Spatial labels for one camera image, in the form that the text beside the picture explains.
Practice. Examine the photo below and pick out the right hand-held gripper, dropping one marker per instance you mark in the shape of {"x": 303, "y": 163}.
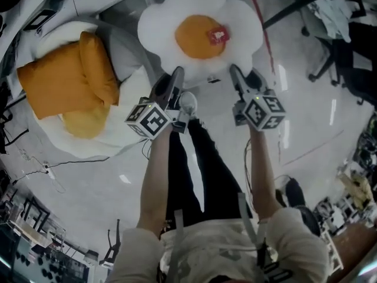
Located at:
{"x": 262, "y": 112}

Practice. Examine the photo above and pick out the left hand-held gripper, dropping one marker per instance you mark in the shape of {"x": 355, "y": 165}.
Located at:
{"x": 150, "y": 119}

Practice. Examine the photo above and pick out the white flower cushion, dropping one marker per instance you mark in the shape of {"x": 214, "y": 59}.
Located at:
{"x": 235, "y": 25}

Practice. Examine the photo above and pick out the small orange pillow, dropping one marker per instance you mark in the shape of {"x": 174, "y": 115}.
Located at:
{"x": 97, "y": 63}

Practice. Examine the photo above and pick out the large orange pillow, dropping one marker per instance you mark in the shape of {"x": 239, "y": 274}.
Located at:
{"x": 53, "y": 81}

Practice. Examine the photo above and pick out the person's left forearm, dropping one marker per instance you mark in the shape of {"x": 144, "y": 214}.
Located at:
{"x": 154, "y": 181}

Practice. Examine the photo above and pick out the person's right forearm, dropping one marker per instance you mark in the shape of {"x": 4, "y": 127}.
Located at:
{"x": 263, "y": 172}

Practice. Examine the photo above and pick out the person's right shoe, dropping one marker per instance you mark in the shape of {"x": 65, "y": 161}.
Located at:
{"x": 188, "y": 103}

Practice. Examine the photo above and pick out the white round floor sofa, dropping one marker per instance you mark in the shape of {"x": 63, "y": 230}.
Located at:
{"x": 112, "y": 140}

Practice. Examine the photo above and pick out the person's right leg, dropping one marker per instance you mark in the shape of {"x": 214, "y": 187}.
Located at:
{"x": 218, "y": 172}

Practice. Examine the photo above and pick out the person's leg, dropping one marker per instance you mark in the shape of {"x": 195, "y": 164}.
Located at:
{"x": 176, "y": 187}
{"x": 218, "y": 172}

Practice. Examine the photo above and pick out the yellow round seat pad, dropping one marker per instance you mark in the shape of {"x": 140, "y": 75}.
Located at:
{"x": 82, "y": 125}

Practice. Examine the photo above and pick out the person's left leg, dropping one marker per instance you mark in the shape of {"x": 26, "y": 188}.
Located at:
{"x": 176, "y": 187}

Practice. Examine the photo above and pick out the black office chair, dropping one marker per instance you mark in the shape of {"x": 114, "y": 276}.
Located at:
{"x": 356, "y": 55}

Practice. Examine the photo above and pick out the white power strip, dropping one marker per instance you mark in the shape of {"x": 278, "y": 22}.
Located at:
{"x": 50, "y": 171}

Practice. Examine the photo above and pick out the white appliance with black window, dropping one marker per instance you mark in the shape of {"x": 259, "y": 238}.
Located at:
{"x": 39, "y": 19}

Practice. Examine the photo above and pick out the person's cream shirt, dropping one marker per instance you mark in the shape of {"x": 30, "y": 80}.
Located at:
{"x": 212, "y": 246}

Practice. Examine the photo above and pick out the black metal stand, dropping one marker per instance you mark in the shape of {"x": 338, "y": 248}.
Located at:
{"x": 113, "y": 246}

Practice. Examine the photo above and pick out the black stool frame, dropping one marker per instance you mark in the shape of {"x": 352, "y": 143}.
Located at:
{"x": 294, "y": 8}

